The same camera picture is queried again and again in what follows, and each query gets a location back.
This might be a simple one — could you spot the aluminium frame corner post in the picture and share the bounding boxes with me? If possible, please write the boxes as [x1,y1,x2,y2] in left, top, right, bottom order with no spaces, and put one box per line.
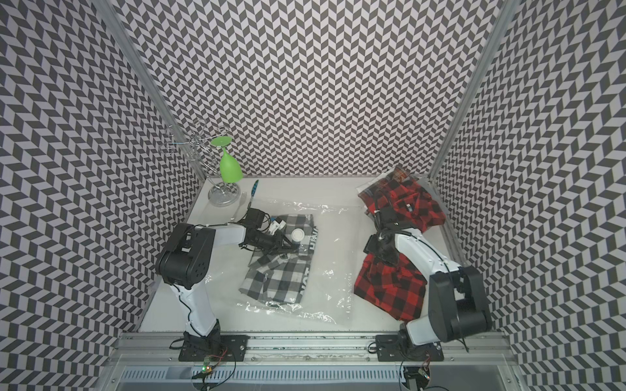
[427,0,521,182]
[91,0,206,182]

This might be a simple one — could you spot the black white plaid shirt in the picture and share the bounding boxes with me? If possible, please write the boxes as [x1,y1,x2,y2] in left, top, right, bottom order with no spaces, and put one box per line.
[239,214,318,307]

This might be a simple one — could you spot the left electronics board with wires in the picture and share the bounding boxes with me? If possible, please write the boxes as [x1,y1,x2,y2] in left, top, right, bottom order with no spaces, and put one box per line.
[191,348,237,391]

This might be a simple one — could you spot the white round bag valve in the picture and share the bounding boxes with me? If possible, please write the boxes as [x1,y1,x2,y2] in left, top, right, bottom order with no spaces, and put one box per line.
[291,228,306,243]

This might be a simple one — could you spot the right electronics board with wires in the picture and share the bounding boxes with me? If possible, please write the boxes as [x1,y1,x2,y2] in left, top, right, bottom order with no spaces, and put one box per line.
[398,355,448,391]

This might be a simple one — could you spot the aluminium frame right floor rail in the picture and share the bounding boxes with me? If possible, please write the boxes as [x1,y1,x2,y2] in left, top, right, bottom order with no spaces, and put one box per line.
[418,177,493,335]

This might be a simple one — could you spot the red black buffalo plaid shirt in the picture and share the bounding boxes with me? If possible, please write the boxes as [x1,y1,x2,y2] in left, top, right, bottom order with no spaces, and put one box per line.
[358,177,446,232]

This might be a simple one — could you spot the blue green pen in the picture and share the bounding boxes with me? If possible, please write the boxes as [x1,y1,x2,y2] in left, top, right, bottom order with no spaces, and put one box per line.
[249,179,259,202]

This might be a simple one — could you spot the small clear fork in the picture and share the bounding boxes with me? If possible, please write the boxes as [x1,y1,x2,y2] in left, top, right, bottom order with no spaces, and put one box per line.
[230,192,248,223]

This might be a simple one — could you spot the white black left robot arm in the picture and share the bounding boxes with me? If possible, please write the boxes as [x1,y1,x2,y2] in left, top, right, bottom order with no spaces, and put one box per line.
[156,223,298,342]

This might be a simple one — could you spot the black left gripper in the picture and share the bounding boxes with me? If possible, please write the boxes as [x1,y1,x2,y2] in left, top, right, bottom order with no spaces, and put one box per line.
[248,231,295,257]

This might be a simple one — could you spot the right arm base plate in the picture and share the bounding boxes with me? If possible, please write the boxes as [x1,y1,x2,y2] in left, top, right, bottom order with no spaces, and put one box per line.
[374,334,444,363]

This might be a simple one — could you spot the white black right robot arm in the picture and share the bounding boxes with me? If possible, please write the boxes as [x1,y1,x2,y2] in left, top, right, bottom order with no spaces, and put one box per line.
[365,225,492,347]

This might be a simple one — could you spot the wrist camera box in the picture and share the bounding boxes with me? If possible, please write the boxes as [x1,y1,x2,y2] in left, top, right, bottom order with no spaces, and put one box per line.
[374,205,399,227]
[242,208,271,231]

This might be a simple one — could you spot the aluminium frame corner post left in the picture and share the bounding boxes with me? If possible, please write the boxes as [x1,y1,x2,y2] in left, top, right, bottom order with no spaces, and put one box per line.
[91,0,206,182]

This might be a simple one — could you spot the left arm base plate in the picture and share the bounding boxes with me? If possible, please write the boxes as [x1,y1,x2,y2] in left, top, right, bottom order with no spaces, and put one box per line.
[179,333,249,363]

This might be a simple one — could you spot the electronics board with wires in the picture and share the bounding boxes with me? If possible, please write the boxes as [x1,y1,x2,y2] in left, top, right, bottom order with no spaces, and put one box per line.
[191,348,237,391]
[398,355,448,391]

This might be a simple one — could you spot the clear plastic vacuum bag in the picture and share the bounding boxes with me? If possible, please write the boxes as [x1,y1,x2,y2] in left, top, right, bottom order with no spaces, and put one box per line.
[205,198,362,331]

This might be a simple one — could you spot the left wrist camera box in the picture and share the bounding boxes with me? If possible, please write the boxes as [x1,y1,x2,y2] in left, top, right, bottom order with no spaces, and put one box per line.
[242,208,271,231]

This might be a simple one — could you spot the green plastic wine glass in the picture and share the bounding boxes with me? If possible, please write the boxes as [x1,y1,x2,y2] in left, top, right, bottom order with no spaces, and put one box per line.
[211,136,243,183]

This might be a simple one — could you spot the aluminium frame corner post right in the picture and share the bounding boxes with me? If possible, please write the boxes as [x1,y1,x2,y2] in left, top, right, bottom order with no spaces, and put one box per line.
[427,0,521,182]

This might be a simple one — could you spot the aluminium front rail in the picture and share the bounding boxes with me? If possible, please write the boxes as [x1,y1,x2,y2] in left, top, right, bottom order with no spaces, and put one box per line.
[109,332,517,366]

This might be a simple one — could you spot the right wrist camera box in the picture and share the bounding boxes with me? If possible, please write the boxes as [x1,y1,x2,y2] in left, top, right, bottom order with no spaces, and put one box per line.
[374,205,399,227]

